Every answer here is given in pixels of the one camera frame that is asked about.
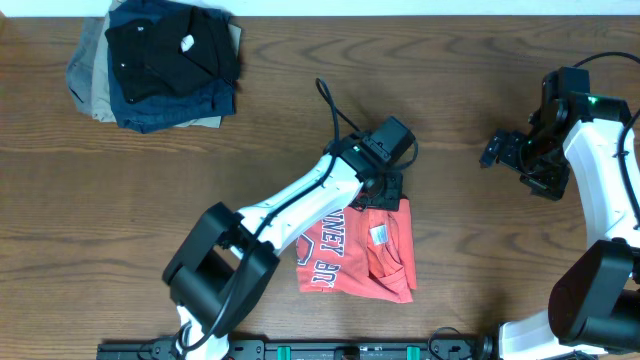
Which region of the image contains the red t-shirt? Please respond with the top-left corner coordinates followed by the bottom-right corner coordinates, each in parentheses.
top-left (296, 198), bottom-right (417, 304)

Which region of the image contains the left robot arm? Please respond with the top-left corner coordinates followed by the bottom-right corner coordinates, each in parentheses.
top-left (162, 117), bottom-right (418, 359)

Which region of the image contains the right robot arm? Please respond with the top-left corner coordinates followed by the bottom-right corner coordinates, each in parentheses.
top-left (479, 66), bottom-right (639, 359)

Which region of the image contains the navy blue folded garment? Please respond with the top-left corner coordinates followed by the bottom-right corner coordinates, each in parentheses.
top-left (105, 0), bottom-right (238, 134)

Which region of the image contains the black folded shirt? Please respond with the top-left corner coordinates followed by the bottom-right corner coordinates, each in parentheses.
top-left (106, 7), bottom-right (240, 104)

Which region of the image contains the beige folded garment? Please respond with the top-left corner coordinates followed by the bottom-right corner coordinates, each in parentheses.
top-left (91, 0), bottom-right (241, 128)

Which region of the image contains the grey folded garment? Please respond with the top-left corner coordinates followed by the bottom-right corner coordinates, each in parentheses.
top-left (65, 17), bottom-right (104, 115)

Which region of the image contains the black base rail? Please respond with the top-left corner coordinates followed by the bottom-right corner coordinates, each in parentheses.
top-left (96, 335), bottom-right (499, 360)

